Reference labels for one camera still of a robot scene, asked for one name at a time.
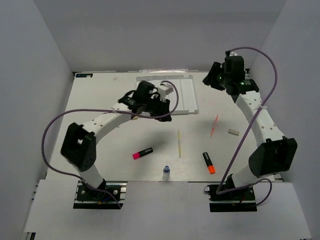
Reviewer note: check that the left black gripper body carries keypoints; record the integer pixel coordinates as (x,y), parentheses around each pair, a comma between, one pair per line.
(154,106)

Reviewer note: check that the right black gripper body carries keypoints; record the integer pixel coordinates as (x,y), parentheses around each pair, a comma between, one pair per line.
(221,79)

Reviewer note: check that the yellow pen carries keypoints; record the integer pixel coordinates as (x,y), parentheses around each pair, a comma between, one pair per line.
(179,143)

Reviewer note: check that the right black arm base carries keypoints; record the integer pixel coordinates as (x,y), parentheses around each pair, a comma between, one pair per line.
(231,202)

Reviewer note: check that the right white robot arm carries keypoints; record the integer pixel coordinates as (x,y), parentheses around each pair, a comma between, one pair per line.
(275,152)

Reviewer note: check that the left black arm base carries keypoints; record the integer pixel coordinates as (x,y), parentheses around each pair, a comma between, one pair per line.
(87,199)

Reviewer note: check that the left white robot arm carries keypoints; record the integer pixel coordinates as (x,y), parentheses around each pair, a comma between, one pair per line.
(79,146)

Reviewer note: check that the white compartment tray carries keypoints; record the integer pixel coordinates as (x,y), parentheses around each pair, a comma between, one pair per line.
(187,103)

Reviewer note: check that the orange pen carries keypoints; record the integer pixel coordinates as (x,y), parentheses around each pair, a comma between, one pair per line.
(214,125)

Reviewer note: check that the pink highlighter black cap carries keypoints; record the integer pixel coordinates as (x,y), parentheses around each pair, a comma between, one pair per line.
(142,153)

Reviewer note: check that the white eraser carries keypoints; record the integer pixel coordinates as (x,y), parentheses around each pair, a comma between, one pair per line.
(233,132)

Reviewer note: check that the small blue-capped bottle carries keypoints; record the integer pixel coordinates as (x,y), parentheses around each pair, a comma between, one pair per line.
(166,173)

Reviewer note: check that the orange highlighter black cap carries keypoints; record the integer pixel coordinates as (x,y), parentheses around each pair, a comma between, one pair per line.
(209,163)

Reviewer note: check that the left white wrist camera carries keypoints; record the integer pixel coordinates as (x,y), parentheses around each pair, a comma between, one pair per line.
(165,89)

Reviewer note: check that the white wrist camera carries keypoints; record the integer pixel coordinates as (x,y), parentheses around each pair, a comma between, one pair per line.
(165,89)
(229,53)

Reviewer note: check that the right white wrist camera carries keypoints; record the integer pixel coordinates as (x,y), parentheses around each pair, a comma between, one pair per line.
(229,53)

